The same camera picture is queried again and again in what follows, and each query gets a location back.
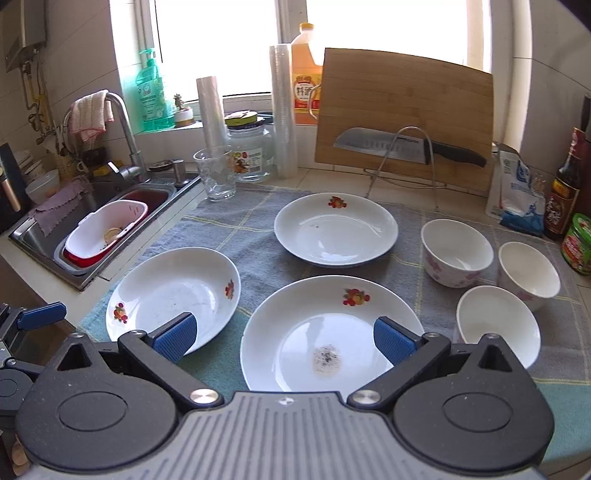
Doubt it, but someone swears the white plate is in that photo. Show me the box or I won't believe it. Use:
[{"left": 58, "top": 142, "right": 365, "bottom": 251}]
[
  {"left": 273, "top": 193, "right": 399, "bottom": 268},
  {"left": 105, "top": 247, "right": 242, "bottom": 354},
  {"left": 240, "top": 275, "right": 424, "bottom": 398}
]

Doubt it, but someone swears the white bowl front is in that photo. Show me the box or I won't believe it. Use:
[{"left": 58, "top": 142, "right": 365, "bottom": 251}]
[{"left": 453, "top": 285, "right": 541, "bottom": 369}]

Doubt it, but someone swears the white floral bowl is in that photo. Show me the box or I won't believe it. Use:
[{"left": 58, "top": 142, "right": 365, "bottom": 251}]
[
  {"left": 421, "top": 219, "right": 494, "bottom": 289},
  {"left": 497, "top": 242, "right": 561, "bottom": 312}
]

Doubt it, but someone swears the chrome kitchen faucet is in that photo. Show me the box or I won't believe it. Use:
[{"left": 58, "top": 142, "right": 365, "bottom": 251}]
[{"left": 62, "top": 91, "right": 150, "bottom": 185}]

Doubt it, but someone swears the purple dish cloth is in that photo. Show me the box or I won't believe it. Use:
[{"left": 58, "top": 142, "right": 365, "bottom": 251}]
[{"left": 29, "top": 177, "right": 92, "bottom": 237}]

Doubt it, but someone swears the white red colander basin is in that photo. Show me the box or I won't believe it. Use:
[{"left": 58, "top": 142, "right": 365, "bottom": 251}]
[{"left": 64, "top": 199, "right": 148, "bottom": 267}]

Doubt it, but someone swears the grey checked table cloth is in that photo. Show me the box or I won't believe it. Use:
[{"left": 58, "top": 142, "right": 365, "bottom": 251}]
[{"left": 145, "top": 186, "right": 590, "bottom": 472}]

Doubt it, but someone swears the stainless steel sink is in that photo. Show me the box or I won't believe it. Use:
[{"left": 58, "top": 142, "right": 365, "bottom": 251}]
[{"left": 8, "top": 173, "right": 200, "bottom": 291}]

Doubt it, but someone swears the white blue salt bag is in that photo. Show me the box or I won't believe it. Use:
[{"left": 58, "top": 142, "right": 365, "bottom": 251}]
[{"left": 486, "top": 143, "right": 546, "bottom": 237}]

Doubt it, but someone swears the green lidded sauce jar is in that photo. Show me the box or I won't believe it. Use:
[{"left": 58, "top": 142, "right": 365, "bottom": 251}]
[{"left": 561, "top": 213, "right": 591, "bottom": 276}]

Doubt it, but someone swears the clear drinking glass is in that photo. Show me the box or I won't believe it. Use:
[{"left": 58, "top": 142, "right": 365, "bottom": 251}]
[{"left": 193, "top": 145, "right": 236, "bottom": 202}]

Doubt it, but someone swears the pink towel on faucet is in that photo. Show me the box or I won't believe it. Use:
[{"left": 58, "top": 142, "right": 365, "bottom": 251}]
[{"left": 68, "top": 89, "right": 114, "bottom": 144}]

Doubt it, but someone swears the dark vinegar bottle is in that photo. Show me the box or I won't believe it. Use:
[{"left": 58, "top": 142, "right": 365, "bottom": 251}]
[{"left": 544, "top": 128, "right": 586, "bottom": 239}]

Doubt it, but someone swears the short plastic wrap roll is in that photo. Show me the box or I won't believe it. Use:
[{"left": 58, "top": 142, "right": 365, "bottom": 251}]
[{"left": 197, "top": 76, "right": 228, "bottom": 148}]

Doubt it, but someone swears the glass jar green lid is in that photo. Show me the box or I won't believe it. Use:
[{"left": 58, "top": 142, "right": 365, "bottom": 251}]
[{"left": 224, "top": 110, "right": 273, "bottom": 183}]

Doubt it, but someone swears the small potted plant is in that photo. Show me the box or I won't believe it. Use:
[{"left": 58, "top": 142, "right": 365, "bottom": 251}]
[{"left": 173, "top": 94, "right": 194, "bottom": 128}]

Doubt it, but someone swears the green dish soap bottle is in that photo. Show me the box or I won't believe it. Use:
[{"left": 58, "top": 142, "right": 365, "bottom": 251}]
[{"left": 135, "top": 48, "right": 174, "bottom": 132}]

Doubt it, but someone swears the bamboo cutting board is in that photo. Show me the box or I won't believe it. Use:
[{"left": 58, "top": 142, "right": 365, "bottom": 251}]
[{"left": 315, "top": 48, "right": 494, "bottom": 192}]

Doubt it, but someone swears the orange cooking oil bottle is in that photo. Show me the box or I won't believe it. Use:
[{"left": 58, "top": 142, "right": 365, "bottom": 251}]
[{"left": 290, "top": 22, "right": 322, "bottom": 125}]

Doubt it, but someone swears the tall plastic wrap roll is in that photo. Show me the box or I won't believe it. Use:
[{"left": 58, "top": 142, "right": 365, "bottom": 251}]
[{"left": 270, "top": 44, "right": 298, "bottom": 179}]

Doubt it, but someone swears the metal wire board stand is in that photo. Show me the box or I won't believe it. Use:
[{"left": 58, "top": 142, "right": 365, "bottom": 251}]
[{"left": 365, "top": 125, "right": 440, "bottom": 212}]

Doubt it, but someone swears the black handled kitchen knife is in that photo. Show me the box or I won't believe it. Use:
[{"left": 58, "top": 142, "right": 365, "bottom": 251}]
[{"left": 334, "top": 127, "right": 487, "bottom": 168}]

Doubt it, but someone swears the wall water heater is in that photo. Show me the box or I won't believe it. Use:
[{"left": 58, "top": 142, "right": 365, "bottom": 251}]
[{"left": 1, "top": 0, "right": 47, "bottom": 72}]

